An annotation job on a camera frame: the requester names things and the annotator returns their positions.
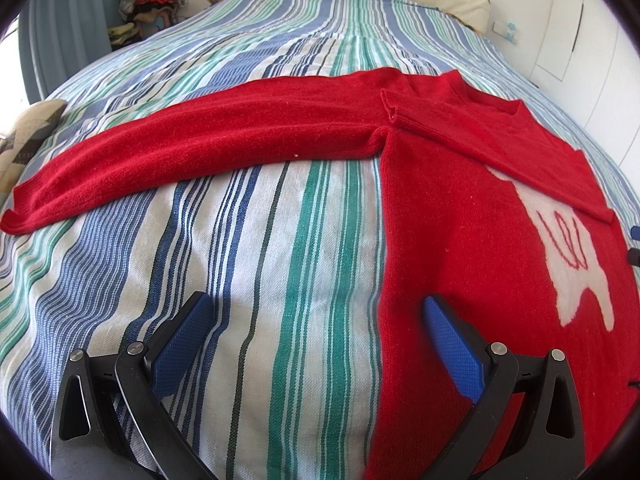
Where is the pile of colourful clothes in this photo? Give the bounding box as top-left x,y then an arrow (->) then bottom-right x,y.
107,0 -> 191,48

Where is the beige star patterned cushion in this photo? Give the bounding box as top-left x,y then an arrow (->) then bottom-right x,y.
0,99 -> 68,183

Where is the blue curtain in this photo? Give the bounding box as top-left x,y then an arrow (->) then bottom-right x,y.
17,0 -> 156,103

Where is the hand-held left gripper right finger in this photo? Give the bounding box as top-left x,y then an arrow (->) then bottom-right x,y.
422,295 -> 587,480

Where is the red sweater with white rabbit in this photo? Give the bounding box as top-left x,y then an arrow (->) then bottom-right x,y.
1,66 -> 640,480

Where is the white wall socket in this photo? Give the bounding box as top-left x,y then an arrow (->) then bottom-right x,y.
492,20 -> 521,43

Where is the white wardrobe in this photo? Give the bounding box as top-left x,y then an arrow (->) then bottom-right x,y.
520,0 -> 640,171

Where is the striped blue green bed blanket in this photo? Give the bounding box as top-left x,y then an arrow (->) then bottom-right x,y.
0,0 -> 640,480

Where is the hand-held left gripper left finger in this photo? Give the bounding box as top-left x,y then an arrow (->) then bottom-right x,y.
50,291 -> 217,480

